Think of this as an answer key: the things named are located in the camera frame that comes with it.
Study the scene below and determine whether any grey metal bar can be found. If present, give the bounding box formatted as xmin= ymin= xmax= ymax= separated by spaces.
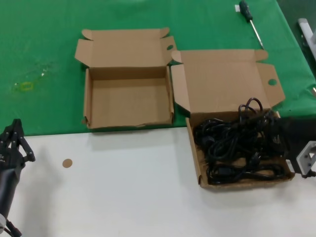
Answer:
xmin=297 ymin=18 xmax=316 ymax=59

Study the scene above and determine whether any yellow rubber band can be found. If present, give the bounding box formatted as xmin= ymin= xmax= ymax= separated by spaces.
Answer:
xmin=19 ymin=82 xmax=35 ymax=92

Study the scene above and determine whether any coiled black power cord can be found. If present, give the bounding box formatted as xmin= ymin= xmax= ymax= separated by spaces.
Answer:
xmin=206 ymin=162 xmax=286 ymax=185

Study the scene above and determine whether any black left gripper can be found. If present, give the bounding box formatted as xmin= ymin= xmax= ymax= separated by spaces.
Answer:
xmin=0 ymin=118 xmax=37 ymax=173

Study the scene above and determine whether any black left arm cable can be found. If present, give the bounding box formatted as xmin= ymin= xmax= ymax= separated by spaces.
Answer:
xmin=4 ymin=214 xmax=23 ymax=237

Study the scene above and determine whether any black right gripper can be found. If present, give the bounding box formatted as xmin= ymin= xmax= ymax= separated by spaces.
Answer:
xmin=269 ymin=116 xmax=316 ymax=160

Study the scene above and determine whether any green felt tablecloth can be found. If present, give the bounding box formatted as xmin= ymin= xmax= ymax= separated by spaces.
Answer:
xmin=0 ymin=0 xmax=316 ymax=138

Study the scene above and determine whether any open brown cardboard box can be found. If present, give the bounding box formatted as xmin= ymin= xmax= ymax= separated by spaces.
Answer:
xmin=74 ymin=27 xmax=178 ymax=129
xmin=170 ymin=49 xmax=296 ymax=190

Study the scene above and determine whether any tangled black power cord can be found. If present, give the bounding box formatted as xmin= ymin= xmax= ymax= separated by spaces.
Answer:
xmin=194 ymin=111 xmax=279 ymax=163

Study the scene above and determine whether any green-handled screwdriver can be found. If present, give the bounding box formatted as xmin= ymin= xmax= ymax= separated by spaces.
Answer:
xmin=238 ymin=0 xmax=264 ymax=47

